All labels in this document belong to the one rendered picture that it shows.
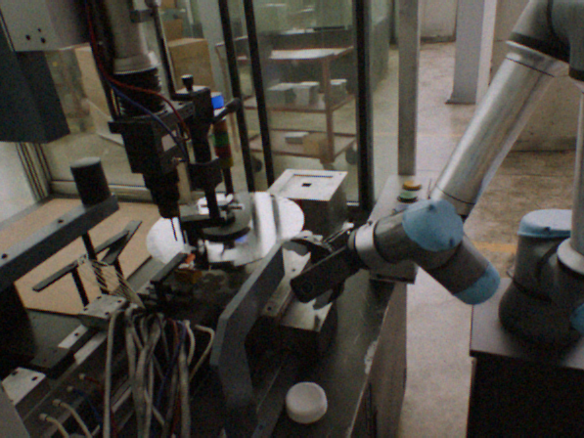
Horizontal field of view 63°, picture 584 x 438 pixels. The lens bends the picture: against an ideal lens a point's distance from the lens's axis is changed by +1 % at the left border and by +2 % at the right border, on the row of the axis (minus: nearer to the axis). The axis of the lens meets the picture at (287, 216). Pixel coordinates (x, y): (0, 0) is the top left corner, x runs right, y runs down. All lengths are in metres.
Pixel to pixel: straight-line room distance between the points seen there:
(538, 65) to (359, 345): 0.57
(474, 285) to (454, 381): 1.23
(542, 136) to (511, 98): 3.27
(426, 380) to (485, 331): 0.94
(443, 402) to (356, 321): 0.92
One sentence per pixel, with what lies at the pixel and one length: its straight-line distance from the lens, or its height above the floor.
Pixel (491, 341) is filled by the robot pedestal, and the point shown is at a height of 0.75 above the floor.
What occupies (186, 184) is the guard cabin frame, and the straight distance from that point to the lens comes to 1.60.
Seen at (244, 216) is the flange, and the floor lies 0.96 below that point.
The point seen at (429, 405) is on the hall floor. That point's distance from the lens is 1.88.
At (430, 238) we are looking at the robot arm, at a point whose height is 1.07.
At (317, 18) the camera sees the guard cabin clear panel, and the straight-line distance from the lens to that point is 1.28.
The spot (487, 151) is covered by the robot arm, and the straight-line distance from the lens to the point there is 0.81.
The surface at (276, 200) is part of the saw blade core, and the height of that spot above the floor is 0.95.
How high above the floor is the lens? 1.41
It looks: 27 degrees down
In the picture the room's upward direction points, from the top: 7 degrees counter-clockwise
